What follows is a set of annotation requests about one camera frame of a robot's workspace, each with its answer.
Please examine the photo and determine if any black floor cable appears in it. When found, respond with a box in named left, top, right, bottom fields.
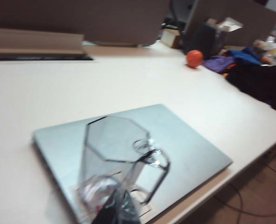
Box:
left=212, top=161, right=276, bottom=224

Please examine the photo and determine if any purple cloth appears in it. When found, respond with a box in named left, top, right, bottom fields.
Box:
left=203, top=56, right=234, bottom=73

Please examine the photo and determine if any orange round fruit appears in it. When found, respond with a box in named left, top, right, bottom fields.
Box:
left=186, top=49, right=204, bottom=69

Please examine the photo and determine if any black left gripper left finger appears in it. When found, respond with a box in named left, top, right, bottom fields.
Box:
left=97, top=198, right=118, bottom=224

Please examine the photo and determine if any clear plastic bag clutter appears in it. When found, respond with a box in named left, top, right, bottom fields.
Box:
left=253, top=35, right=276, bottom=69

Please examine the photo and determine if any black upright bag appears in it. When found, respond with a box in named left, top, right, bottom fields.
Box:
left=193, top=22, right=219, bottom=60

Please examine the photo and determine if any small white brown box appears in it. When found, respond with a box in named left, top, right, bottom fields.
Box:
left=161, top=28, right=183, bottom=49

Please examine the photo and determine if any clear glass handled cup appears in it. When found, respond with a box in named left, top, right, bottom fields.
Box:
left=78, top=115, right=170, bottom=220

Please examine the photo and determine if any brown board panel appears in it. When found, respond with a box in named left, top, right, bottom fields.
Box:
left=184, top=0, right=276, bottom=47

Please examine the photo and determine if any open cardboard box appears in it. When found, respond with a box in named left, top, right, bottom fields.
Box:
left=207, top=17, right=243, bottom=34

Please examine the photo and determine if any blue cloth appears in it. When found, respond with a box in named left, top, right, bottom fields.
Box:
left=228, top=46, right=267, bottom=66

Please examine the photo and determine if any beige fabric desk divider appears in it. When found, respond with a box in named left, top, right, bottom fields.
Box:
left=0, top=0, right=171, bottom=47

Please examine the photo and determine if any black cloth pile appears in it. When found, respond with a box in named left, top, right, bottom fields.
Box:
left=225, top=65, right=276, bottom=115

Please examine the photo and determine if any silver Dell laptop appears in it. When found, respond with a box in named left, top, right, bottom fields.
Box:
left=32, top=104, right=234, bottom=224

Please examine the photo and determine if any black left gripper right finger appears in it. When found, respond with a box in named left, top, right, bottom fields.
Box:
left=117, top=189, right=141, bottom=224

